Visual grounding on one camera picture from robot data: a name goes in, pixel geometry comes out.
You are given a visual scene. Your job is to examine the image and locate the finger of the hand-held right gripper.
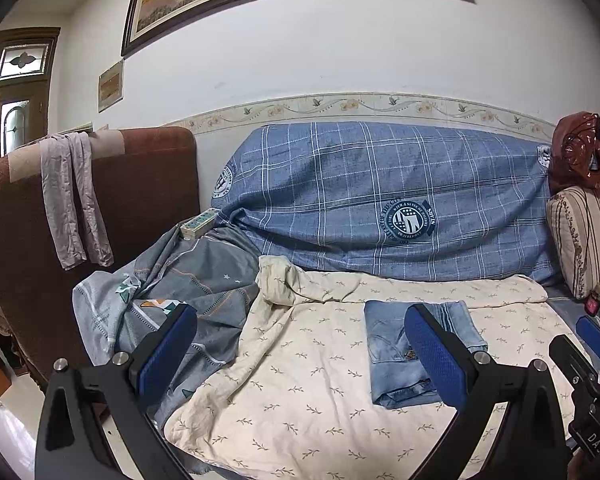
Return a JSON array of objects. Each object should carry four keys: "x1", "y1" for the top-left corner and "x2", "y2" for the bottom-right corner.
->
[
  {"x1": 549, "y1": 334, "x2": 600, "y2": 401},
  {"x1": 576, "y1": 316, "x2": 600, "y2": 363}
]

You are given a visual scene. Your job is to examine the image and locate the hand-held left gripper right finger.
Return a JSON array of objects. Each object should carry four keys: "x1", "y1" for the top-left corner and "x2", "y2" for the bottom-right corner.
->
[{"x1": 404, "y1": 304, "x2": 577, "y2": 480}]

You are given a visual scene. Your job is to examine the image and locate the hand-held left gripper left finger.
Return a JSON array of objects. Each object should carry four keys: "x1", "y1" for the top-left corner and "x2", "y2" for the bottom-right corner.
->
[{"x1": 34, "y1": 303, "x2": 199, "y2": 480}]

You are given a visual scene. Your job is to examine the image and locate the blue denim pants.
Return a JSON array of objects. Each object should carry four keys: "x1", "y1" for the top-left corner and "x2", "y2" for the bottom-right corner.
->
[{"x1": 364, "y1": 300, "x2": 488, "y2": 409}]

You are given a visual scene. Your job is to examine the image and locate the grey patterned quilt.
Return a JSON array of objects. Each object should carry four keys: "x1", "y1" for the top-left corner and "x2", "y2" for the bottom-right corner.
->
[{"x1": 72, "y1": 225, "x2": 261, "y2": 476}]

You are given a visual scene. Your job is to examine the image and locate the beige striped pillow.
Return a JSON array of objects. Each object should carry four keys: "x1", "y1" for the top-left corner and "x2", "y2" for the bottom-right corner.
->
[{"x1": 545, "y1": 160, "x2": 600, "y2": 301}]

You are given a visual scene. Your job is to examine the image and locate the cream leaf-print blanket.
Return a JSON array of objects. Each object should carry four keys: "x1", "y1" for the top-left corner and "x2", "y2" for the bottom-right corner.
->
[{"x1": 164, "y1": 255, "x2": 596, "y2": 480}]

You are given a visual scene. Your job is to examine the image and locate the white power strip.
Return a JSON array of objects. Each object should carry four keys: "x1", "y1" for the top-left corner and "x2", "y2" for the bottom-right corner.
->
[{"x1": 180, "y1": 208, "x2": 217, "y2": 238}]

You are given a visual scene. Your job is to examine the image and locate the brown armchair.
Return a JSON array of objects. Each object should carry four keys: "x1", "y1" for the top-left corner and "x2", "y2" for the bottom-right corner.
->
[{"x1": 0, "y1": 126, "x2": 201, "y2": 386}]

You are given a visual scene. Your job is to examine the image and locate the grey hanging garment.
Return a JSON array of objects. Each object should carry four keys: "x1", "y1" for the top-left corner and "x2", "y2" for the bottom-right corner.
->
[{"x1": 40, "y1": 132, "x2": 115, "y2": 271}]

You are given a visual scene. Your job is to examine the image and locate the brown glossy plastic bag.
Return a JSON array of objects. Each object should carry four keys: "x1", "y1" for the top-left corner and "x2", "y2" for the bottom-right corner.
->
[{"x1": 550, "y1": 112, "x2": 600, "y2": 196}]

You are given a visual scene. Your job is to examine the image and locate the blue plaid cover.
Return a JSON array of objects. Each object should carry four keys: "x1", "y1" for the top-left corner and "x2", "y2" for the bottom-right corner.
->
[{"x1": 211, "y1": 121, "x2": 563, "y2": 283}]

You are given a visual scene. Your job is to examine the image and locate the small framed picture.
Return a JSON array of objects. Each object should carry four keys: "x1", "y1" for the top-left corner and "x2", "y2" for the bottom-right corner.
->
[{"x1": 98, "y1": 58, "x2": 125, "y2": 113}]

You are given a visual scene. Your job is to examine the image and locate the wooden door with glass panes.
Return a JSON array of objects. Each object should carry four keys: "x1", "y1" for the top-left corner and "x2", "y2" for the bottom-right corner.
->
[{"x1": 0, "y1": 27, "x2": 61, "y2": 166}]

